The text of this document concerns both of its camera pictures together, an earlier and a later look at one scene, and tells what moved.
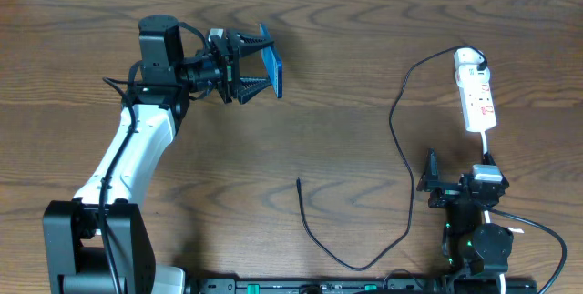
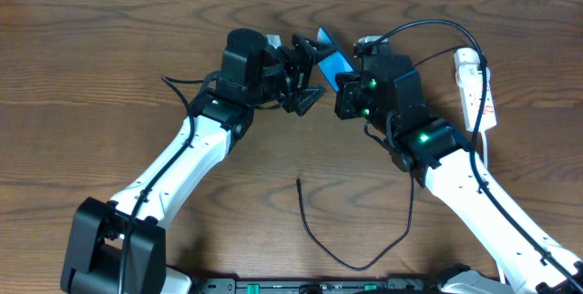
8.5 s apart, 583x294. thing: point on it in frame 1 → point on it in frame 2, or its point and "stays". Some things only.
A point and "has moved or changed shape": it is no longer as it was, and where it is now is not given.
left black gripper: x=230 y=67 → x=300 y=72
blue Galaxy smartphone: x=273 y=62 has moved or changed shape
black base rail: x=359 y=286 stays
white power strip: x=475 y=93 stays
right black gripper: x=449 y=185 → x=345 y=96
